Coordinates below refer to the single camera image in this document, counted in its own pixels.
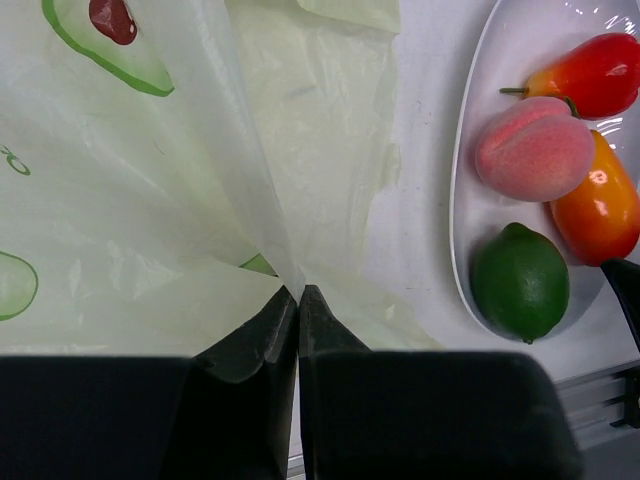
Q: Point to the aluminium front rail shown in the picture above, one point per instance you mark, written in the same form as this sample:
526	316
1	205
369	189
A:
594	405

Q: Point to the pink fake peach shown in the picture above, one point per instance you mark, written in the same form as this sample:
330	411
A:
535	151

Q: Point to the red yellow fake pear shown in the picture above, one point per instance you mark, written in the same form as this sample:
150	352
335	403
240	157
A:
600	76

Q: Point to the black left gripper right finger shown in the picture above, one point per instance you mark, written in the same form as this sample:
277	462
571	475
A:
368	414

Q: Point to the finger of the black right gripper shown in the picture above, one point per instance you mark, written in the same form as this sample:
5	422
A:
624	278

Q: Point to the green fake lime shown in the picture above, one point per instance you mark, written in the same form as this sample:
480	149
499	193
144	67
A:
520	283

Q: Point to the green avocado-print plastic bag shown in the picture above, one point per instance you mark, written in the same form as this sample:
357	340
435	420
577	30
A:
168	166

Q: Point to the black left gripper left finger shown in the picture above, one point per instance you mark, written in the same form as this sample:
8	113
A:
222	414

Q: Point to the white oval plate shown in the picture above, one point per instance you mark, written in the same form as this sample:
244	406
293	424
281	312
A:
518	38

